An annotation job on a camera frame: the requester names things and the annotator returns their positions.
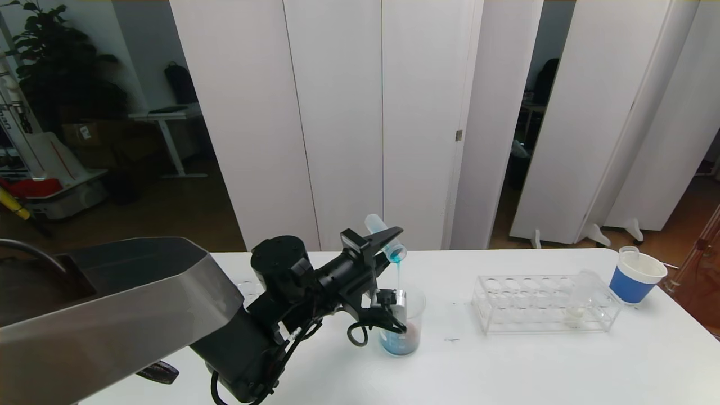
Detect white machine base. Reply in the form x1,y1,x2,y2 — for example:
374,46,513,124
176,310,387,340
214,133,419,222
0,51,109,221

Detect black office chair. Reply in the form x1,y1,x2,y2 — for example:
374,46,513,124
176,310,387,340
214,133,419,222
531,58,561,105

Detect black backpack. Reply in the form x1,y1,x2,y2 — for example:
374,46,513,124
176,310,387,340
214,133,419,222
164,61,199,105

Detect blue white paper cup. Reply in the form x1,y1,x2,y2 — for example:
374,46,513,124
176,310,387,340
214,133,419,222
609,251,668,305

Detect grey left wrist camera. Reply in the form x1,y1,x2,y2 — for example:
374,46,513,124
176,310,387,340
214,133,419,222
375,289,407,325

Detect white standing desk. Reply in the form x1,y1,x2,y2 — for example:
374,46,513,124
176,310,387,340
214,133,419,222
128,104,208,179

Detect red box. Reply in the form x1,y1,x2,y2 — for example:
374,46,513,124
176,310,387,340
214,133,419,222
0,178,62,201

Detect test tube with blue liquid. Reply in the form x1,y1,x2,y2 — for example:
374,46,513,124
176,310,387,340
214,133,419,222
364,214,407,264

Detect test tube with pale liquid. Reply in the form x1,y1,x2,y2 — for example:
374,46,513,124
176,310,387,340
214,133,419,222
565,270,600,328

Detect brown cardboard box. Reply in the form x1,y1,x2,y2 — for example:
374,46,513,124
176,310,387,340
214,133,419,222
61,121,116,151

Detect white folding partition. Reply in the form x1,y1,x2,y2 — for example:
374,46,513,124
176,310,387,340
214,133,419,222
170,0,544,253
509,0,720,249

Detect yellow handled tool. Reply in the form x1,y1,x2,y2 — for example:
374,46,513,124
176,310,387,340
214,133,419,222
0,187,32,221

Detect black left camera cable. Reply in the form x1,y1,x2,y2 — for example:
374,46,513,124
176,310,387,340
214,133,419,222
346,307,407,348

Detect clear plastic test tube rack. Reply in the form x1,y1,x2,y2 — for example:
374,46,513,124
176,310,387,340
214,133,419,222
236,280,266,307
471,274,623,335

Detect clear glass beaker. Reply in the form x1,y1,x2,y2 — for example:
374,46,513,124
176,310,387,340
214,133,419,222
378,283,426,357

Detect dark green potted plant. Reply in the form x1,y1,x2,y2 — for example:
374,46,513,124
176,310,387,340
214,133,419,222
3,0,129,136

